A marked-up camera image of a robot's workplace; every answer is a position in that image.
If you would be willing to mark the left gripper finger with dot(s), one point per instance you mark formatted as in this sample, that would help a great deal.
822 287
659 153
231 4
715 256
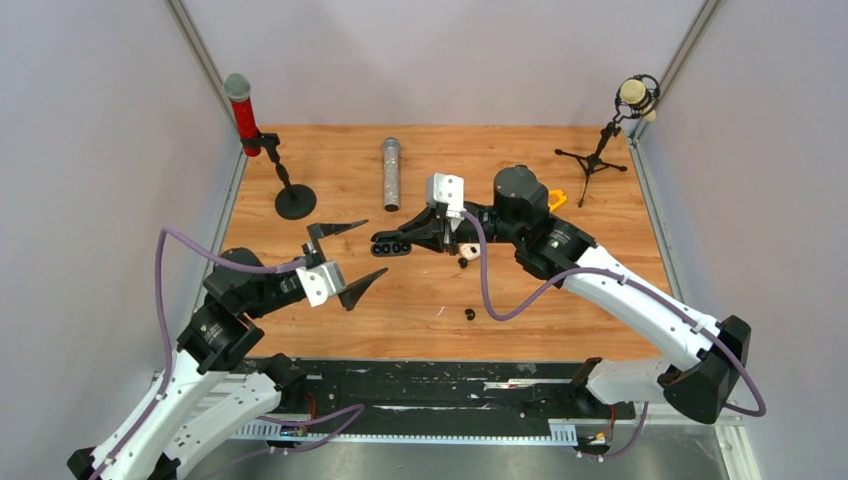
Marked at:
319 231
353 292

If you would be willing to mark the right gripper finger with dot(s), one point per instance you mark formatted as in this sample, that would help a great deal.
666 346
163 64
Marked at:
427 241
418 230

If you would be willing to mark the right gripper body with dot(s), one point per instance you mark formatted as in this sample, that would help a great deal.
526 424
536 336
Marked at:
451 233

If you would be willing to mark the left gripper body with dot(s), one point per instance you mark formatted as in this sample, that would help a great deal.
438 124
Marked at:
317 249

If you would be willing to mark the black earbud charging case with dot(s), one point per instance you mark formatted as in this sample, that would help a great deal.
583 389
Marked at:
390 249

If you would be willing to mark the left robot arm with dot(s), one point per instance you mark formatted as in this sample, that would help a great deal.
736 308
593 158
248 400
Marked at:
165 436

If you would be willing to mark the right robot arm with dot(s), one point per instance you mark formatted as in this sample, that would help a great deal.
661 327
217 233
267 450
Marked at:
702 358

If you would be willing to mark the white earbud case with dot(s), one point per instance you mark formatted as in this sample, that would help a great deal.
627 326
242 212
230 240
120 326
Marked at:
470 251

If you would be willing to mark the silver glitter microphone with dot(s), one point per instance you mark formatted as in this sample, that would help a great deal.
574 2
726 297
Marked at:
391 150

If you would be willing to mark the yellow triangular plastic piece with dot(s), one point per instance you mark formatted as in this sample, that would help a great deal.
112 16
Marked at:
556 199

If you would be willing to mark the red glitter microphone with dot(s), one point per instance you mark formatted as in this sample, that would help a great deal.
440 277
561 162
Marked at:
238 90

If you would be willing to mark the black tripod mic stand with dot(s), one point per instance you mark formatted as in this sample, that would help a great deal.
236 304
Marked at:
593 162

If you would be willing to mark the beige condenser microphone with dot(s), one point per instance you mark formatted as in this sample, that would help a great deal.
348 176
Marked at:
636 101

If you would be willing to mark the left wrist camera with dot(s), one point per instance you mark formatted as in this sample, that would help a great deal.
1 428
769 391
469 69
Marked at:
321 282

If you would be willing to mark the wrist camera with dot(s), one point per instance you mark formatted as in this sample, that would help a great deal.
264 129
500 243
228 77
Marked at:
321 282
448 191

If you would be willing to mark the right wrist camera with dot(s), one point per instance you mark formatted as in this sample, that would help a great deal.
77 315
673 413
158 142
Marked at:
448 191

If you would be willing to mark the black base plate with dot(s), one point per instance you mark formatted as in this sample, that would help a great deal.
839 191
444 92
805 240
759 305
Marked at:
451 398

